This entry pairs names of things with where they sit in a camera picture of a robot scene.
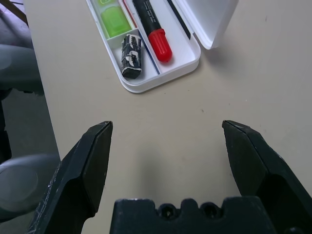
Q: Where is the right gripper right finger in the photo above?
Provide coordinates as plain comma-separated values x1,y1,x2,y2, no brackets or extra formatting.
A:
221,119,312,234

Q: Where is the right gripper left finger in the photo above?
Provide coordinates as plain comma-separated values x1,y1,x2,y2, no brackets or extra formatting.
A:
28,120,114,234

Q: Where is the white plastic pencil case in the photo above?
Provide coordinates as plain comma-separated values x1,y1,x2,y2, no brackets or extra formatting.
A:
85,0,239,94

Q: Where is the green highlighter pen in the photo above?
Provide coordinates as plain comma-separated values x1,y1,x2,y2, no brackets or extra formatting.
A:
97,0,134,39

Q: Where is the black marker with red cap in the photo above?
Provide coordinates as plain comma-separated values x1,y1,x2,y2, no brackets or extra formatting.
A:
132,0,174,63

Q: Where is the grey robot right leg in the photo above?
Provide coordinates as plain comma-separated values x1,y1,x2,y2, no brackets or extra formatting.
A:
0,155,61,222

